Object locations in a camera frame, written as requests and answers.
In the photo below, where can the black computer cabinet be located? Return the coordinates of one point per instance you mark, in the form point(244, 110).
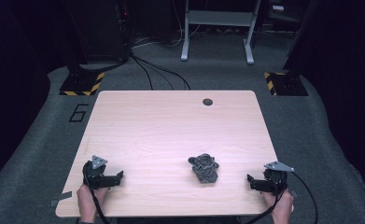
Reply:
point(99, 29)

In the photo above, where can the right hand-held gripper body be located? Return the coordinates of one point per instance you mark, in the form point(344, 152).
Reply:
point(274, 180)

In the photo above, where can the black table grommet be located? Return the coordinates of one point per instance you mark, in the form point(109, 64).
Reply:
point(207, 102)

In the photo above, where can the white metal stand frame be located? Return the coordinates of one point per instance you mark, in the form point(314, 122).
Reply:
point(218, 18)

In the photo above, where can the grey tape strip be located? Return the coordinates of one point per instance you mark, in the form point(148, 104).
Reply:
point(294, 193)
point(60, 198)

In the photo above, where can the black stand post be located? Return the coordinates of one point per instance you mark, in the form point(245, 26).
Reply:
point(74, 46)
point(298, 40)

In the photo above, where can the person's right hand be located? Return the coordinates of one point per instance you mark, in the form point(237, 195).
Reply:
point(281, 207)

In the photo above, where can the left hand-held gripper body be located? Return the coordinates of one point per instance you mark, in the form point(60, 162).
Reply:
point(96, 179)

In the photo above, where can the person's left hand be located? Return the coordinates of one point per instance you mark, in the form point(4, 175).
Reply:
point(88, 200)

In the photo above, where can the grey towel cloth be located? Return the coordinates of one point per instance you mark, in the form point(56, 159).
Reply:
point(204, 168)

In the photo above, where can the black base plate striped edge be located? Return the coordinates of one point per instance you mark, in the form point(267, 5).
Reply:
point(80, 84)
point(287, 84)

